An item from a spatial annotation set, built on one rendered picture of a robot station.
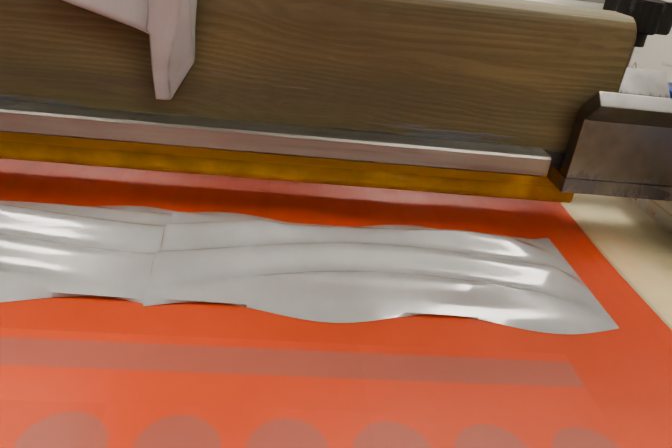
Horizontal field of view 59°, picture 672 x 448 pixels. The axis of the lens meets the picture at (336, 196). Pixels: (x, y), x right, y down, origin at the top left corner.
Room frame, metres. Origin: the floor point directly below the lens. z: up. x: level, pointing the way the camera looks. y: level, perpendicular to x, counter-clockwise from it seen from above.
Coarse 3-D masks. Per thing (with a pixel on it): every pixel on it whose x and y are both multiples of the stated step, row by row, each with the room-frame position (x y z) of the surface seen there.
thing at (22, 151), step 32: (32, 160) 0.26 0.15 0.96; (64, 160) 0.26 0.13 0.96; (96, 160) 0.26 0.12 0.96; (128, 160) 0.26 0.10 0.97; (160, 160) 0.26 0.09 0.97; (192, 160) 0.27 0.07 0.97; (224, 160) 0.27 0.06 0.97; (448, 192) 0.28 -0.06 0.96; (480, 192) 0.29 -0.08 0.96; (512, 192) 0.29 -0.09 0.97; (544, 192) 0.29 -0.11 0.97
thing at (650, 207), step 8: (632, 200) 0.32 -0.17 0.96; (640, 200) 0.32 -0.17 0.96; (648, 200) 0.31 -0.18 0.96; (656, 200) 0.30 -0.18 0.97; (640, 208) 0.31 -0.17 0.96; (648, 208) 0.31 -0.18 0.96; (656, 208) 0.30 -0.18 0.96; (664, 208) 0.29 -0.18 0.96; (656, 216) 0.30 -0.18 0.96; (664, 216) 0.29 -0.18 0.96; (664, 224) 0.29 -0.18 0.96
